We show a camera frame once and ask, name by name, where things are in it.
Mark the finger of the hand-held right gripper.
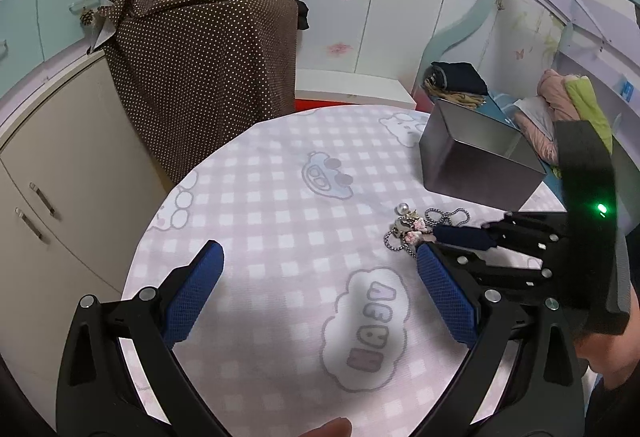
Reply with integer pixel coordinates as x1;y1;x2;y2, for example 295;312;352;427
425;241;572;314
432;211;571;264

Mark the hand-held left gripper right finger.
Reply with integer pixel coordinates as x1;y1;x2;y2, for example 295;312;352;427
416;242;586;437

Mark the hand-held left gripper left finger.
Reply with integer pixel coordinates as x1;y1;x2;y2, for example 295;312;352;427
56;239;231;437

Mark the silver ball chain keychain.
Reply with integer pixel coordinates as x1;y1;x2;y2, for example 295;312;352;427
384;210;472;259

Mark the grey metal tin box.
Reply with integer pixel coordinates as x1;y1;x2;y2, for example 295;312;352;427
418;97;548;213

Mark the person's right forearm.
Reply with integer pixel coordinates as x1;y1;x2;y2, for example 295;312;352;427
572;322;640;437

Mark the person's left hand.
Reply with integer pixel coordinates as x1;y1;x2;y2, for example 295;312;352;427
300;417;353;437

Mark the white pillow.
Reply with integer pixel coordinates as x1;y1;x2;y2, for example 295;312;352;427
512;96;556;138

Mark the pink and green bedding roll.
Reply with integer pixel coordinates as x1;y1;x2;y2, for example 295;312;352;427
515;70;581;163

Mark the pink checked tablecloth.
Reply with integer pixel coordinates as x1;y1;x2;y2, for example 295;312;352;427
120;104;566;437

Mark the tan folded garment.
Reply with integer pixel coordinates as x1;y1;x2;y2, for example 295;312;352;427
425;77;488;110

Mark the dark folded garment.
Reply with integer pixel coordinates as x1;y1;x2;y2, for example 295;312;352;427
430;61;488;95

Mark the beige cabinet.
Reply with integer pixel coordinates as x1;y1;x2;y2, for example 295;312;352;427
0;47;171;393

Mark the white step platform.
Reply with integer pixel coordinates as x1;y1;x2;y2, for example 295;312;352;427
295;70;418;110

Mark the brown polka-dot cloth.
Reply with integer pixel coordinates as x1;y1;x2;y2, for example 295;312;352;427
90;0;301;185

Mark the black garment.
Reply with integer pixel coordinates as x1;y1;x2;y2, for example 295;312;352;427
287;0;310;30

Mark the light green drawer unit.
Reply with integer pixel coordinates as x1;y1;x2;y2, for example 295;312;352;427
0;0;126;83

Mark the metal cabinet handle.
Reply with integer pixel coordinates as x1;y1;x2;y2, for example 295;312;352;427
15;207;43;243
29;182;56;218

